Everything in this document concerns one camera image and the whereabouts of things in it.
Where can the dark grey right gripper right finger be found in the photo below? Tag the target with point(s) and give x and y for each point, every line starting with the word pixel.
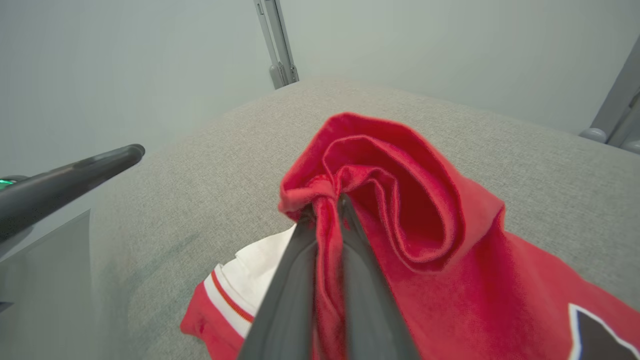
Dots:
pixel 370 320

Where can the red and white jersey shirt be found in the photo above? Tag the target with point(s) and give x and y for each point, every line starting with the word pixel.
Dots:
pixel 450 280

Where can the grey partition frame post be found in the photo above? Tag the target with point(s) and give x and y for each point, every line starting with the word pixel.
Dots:
pixel 617 110
pixel 282 55

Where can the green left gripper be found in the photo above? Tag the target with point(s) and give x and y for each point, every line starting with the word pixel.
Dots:
pixel 6 183

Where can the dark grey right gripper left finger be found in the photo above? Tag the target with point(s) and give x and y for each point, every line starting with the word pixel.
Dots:
pixel 285 320

